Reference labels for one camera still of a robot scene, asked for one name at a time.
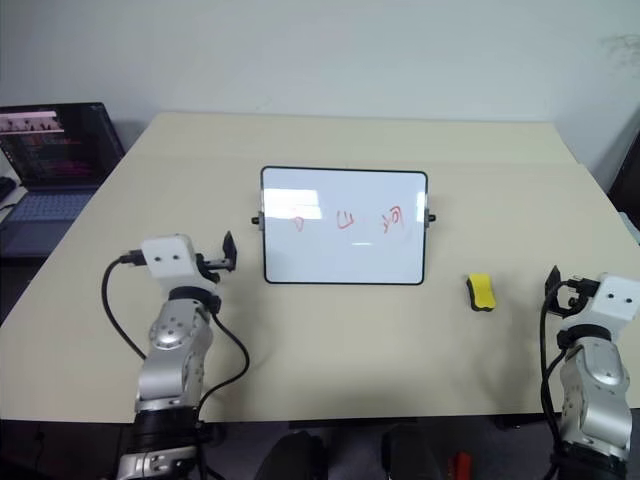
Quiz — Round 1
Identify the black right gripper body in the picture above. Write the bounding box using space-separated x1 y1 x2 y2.
555 276 601 320

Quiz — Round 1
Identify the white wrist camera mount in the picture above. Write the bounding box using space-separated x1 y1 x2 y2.
140 233 197 292
596 272 640 332

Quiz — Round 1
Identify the yellow and black board eraser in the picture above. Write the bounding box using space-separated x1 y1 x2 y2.
466 272 498 311

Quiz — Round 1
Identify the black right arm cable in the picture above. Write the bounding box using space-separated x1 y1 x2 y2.
539 279 572 480

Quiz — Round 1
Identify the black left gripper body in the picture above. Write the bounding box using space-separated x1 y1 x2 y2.
193 252 232 284

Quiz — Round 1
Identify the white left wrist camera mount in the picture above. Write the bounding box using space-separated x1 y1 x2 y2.
140 233 197 292

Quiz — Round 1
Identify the white whiteboard with black frame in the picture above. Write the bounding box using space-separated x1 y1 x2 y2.
249 165 437 288

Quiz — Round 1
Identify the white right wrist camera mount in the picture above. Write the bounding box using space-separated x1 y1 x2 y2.
596 272 640 332

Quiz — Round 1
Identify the red and black tool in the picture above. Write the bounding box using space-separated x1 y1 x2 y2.
449 452 474 480

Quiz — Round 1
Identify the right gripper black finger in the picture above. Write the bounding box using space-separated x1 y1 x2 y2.
544 264 562 304

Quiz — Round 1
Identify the dark rounded shape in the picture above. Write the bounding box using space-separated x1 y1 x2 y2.
382 423 454 480
255 432 329 480

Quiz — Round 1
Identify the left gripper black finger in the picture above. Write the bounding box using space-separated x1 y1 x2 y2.
222 230 239 274

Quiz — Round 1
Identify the black chair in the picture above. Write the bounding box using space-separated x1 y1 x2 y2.
606 122 640 226

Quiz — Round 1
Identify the open laptop with dark screen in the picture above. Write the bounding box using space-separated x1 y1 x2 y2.
0 102 126 259

